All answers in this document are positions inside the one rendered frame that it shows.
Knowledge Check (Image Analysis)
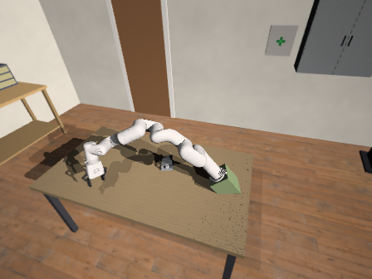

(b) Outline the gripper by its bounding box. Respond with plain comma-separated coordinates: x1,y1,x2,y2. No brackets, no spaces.
82,161,107,187

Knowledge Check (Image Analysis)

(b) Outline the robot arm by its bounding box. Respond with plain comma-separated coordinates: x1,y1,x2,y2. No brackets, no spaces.
83,119,227,182

